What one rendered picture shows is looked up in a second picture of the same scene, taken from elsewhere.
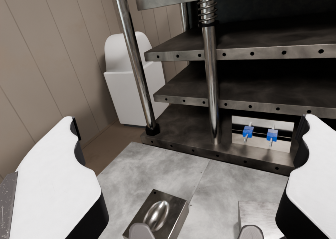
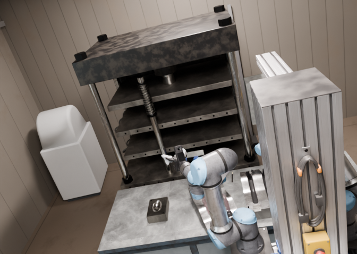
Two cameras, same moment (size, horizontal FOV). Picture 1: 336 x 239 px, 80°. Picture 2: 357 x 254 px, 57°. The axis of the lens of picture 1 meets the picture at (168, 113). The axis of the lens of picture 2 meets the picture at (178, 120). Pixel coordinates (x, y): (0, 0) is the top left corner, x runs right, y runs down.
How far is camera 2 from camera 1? 199 cm
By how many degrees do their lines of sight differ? 22
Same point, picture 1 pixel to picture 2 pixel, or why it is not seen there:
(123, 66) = (61, 141)
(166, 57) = (130, 132)
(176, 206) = (163, 200)
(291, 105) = (198, 142)
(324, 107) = (211, 139)
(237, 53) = (168, 124)
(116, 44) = (50, 121)
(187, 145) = (154, 179)
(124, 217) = (140, 217)
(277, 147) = not seen: hidden behind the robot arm
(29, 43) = not seen: outside the picture
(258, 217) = not seen: hidden behind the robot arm
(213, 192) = (177, 193)
